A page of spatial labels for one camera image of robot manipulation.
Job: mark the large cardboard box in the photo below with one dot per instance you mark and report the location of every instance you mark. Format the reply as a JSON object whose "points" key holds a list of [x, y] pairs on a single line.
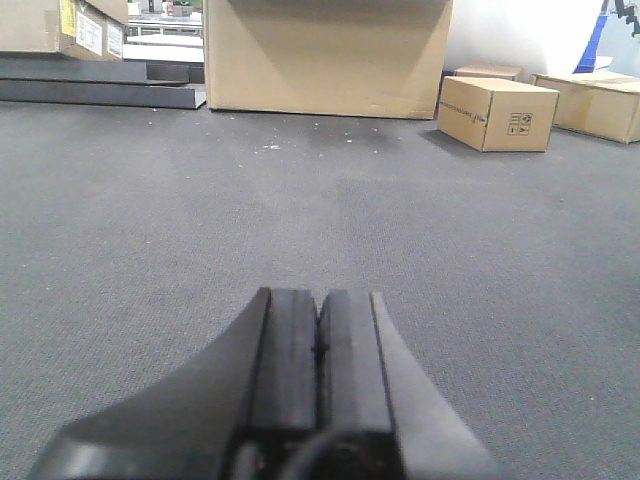
{"points": [[381, 59]]}

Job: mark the labelled cardboard box left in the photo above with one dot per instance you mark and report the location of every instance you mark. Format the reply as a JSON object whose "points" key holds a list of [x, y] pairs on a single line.
{"points": [[85, 30]]}

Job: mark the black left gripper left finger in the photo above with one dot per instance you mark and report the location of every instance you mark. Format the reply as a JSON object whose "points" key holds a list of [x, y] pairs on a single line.
{"points": [[255, 380]]}

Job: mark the low cardboard box behind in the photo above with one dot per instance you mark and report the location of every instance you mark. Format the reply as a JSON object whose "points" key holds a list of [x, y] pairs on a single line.
{"points": [[482, 70]]}

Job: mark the stacked dark grey boards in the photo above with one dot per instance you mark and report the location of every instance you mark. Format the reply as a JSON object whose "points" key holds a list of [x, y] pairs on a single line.
{"points": [[141, 83]]}

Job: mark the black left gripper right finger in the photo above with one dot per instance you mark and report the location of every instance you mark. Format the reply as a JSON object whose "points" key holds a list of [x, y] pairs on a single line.
{"points": [[375, 386]]}

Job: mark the flat cardboard box right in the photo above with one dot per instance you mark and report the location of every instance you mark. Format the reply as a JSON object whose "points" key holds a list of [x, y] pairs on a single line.
{"points": [[602, 104]]}

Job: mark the blue plastic object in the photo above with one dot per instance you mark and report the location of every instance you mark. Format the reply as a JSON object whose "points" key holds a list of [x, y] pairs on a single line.
{"points": [[587, 62]]}

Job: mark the dark grey carpet mat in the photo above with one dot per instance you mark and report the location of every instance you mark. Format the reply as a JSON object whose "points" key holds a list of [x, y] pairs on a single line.
{"points": [[130, 238]]}

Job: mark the small cardboard box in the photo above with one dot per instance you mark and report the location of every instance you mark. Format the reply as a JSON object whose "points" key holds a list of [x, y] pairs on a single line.
{"points": [[497, 115]]}

